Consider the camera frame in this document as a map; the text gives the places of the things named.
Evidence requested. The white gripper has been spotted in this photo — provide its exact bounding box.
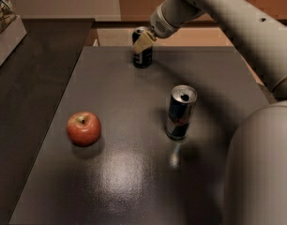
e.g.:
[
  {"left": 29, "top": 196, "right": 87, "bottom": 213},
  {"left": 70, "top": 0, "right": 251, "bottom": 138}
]
[{"left": 132, "top": 0, "right": 204, "bottom": 54}]

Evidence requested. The dark blue pepsi can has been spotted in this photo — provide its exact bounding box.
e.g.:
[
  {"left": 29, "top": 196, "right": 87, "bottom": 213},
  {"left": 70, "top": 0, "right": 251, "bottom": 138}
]
[{"left": 132, "top": 26, "right": 153, "bottom": 68}]

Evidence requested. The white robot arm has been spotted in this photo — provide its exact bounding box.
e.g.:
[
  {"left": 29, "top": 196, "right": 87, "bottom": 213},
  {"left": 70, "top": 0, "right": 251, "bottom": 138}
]
[{"left": 134, "top": 0, "right": 287, "bottom": 225}]

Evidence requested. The silver blue red bull can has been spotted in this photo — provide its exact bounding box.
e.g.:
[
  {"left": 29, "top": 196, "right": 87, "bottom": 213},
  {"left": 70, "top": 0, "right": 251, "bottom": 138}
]
[{"left": 166, "top": 85, "right": 198, "bottom": 141}]

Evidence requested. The red apple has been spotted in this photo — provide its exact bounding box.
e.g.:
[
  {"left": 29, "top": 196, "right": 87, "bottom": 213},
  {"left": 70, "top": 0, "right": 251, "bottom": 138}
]
[{"left": 67, "top": 112, "right": 101, "bottom": 147}]

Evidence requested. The dark side counter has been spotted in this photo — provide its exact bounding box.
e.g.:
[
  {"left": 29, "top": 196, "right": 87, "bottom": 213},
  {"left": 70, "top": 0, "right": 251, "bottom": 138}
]
[{"left": 0, "top": 19, "right": 94, "bottom": 225}]

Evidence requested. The white snack display box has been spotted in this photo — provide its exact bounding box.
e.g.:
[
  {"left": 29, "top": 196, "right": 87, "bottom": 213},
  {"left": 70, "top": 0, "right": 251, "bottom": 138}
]
[{"left": 0, "top": 0, "right": 27, "bottom": 67}]

